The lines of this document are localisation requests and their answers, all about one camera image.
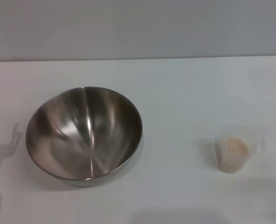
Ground clear plastic measuring cup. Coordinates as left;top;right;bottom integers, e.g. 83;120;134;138
214;125;266;174

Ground stainless steel mixing bowl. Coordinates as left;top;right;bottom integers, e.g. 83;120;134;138
25;86;143;188

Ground white rice grains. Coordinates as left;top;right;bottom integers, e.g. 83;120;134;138
217;135;249;173

